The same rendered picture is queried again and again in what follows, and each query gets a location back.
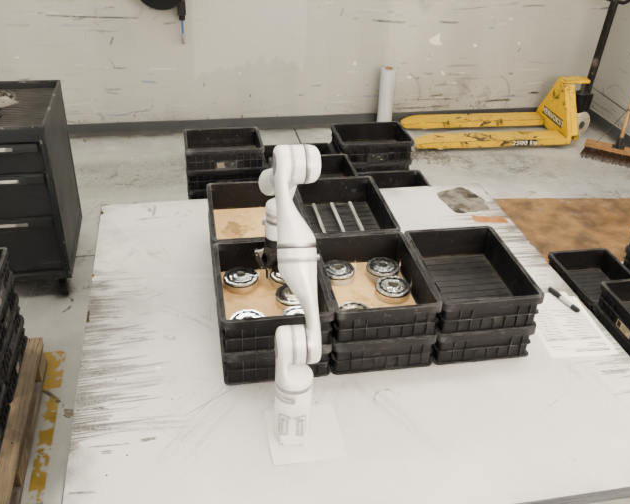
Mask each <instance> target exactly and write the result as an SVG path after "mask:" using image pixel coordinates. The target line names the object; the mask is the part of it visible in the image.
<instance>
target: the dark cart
mask: <svg viewBox="0 0 630 504"><path fill-rule="evenodd" d="M1 91H10V92H13V93H15V94H16V98H15V99H14V100H15V101H17V102H19V103H17V104H13V105H9V106H6V107H3V108H1V110H0V113H1V116H0V247H6V248H7V250H8V257H7V261H9V265H8V268H9V270H11V271H12V272H13V275H14V280H13V282H23V281H36V280H49V279H58V281H59V286H60V289H61V294H62V295H64V294H68V285H69V283H68V280H67V278H69V277H70V278H72V274H73V269H74V263H75V257H76V252H77V246H78V240H79V234H80V229H81V223H82V217H83V216H82V210H81V204H80V198H79V192H78V186H77V180H76V174H75V167H74V161H73V155H72V149H71V143H70V137H69V131H68V125H67V119H66V113H65V106H64V100H63V94H62V88H61V82H60V80H23V81H0V92H1Z"/></svg>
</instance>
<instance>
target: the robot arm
mask: <svg viewBox="0 0 630 504"><path fill-rule="evenodd" d="M320 172H321V156H320V152H319V150H318V149H317V148H316V147H315V146H313V145H308V144H290V145H289V144H284V145H277V146H276V147H275V148H274V150H273V156H272V168H270V169H267V170H264V171H263V172H262V173H261V175H260V177H259V188H260V190H261V192H262V193H263V194H265V195H275V198H272V199H270V200H268V201H267V203H266V217H263V218H262V225H264V226H265V245H264V247H263V249H260V250H259V249H255V257H256V259H257V262H258V264H259V267H260V269H265V270H266V279H268V281H270V267H271V265H272V262H273V261H278V270H279V272H280V274H281V276H282V278H283V279H284V281H285V282H286V284H287V285H288V286H289V288H290V289H291V291H292V292H293V293H294V295H295V296H296V298H297V300H298V302H299V303H300V305H301V307H302V309H303V312H304V315H305V319H306V324H301V325H284V326H279V327H278V328H277V330H276V332H275V336H274V338H275V339H274V341H275V348H274V350H275V407H274V434H275V437H276V439H277V440H278V441H279V445H287V446H304V442H305V441H306V440H307V439H308V438H309V436H310V427H311V408H312V391H313V372H312V370H311V368H310V367H309V366H308V365H306V364H312V363H317V362H319V360H320V358H321V353H322V343H321V331H320V320H319V310H318V298H317V250H316V239H315V237H314V234H313V233H312V231H311V229H310V228H309V226H308V225H307V223H306V222H305V221H304V219H303V218H302V216H301V215H300V213H299V212H298V210H297V208H296V207H295V205H294V203H293V200H292V199H293V196H294V193H295V190H296V187H297V185H298V184H309V183H313V182H315V181H316V180H317V179H318V178H319V176H320ZM263 253H264V254H265V255H266V256H267V257H268V258H267V262H266V263H264V262H263V260H262V254H263Z"/></svg>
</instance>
